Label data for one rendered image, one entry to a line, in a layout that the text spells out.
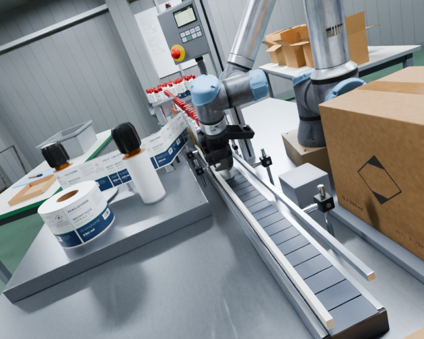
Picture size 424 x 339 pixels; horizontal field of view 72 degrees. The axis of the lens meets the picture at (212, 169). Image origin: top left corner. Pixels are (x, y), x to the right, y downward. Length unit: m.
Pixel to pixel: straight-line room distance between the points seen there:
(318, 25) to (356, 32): 1.86
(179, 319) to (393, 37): 6.27
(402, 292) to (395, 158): 0.24
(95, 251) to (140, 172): 0.29
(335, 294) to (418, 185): 0.22
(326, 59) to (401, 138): 0.35
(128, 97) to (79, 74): 0.90
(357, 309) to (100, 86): 5.53
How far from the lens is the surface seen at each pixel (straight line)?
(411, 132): 0.53
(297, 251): 0.66
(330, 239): 0.55
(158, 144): 1.26
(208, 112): 0.75
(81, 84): 5.89
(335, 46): 0.82
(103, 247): 0.99
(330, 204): 0.64
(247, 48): 0.87
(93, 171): 1.30
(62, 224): 1.06
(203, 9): 1.18
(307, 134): 0.99
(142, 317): 0.76
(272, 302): 0.65
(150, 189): 1.06
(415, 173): 0.56
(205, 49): 1.17
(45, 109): 6.22
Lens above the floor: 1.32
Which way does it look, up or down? 22 degrees down
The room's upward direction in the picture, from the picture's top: 21 degrees counter-clockwise
